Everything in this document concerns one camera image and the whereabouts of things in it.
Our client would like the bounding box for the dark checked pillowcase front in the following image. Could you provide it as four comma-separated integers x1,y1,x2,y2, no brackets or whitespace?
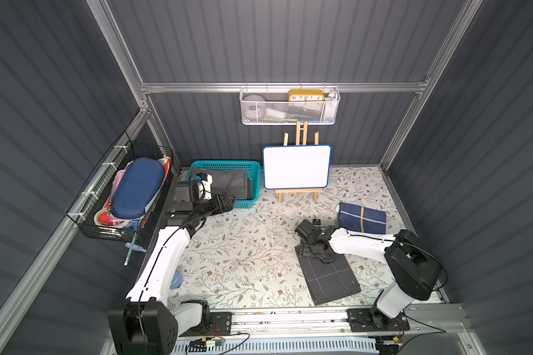
295,245,361,306

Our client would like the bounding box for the plain grey pillowcase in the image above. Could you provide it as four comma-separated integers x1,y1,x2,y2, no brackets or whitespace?
192,167,253,201

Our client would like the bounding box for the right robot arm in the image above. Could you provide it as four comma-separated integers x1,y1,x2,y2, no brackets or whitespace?
294,220,444,331

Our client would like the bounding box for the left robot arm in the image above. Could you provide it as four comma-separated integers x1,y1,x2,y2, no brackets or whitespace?
108,173,235,354

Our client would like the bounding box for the navy yellow striped pillowcase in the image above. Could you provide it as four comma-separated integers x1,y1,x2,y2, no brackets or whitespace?
338,202,387,235

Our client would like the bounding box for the teal plastic laundry basket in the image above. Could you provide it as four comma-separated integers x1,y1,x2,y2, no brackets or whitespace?
186,161,261,209

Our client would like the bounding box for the blue framed whiteboard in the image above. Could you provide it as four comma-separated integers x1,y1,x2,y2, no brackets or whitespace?
262,144,333,190

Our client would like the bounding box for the white tape roll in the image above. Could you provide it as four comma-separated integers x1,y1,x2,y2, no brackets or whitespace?
241,94,266,121

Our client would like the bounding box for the yellow alarm clock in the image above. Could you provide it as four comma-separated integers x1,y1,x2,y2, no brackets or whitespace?
288,89,326,102

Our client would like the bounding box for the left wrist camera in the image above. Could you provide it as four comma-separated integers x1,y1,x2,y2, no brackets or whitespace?
195,172,213,200

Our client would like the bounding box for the black wire side basket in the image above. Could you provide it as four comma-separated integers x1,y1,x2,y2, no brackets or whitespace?
68,135,176,243

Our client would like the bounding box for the white wire wall basket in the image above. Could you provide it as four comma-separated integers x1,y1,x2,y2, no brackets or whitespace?
239,87,341,126

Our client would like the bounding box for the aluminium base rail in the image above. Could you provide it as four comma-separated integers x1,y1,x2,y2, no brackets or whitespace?
101,303,472,345

